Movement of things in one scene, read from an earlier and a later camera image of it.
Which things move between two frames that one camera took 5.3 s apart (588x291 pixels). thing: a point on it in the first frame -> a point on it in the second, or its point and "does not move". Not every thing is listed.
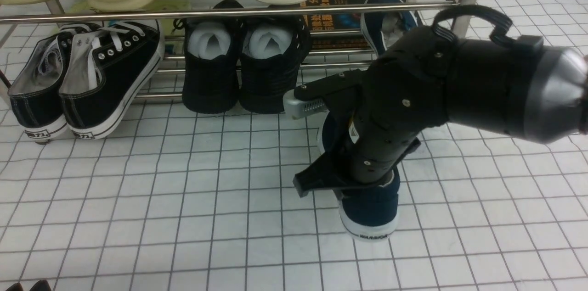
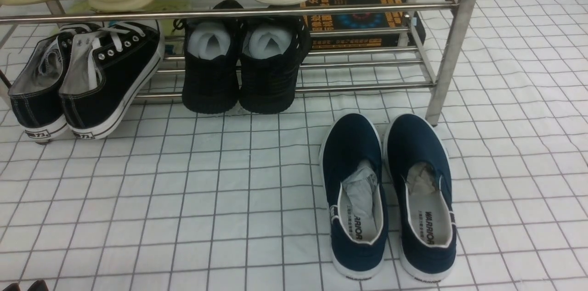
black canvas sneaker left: x=34 y=91 does not move
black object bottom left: x=42 y=285 does not move
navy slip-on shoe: x=380 y=28 -> x=418 y=165
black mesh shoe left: x=210 y=84 does not move
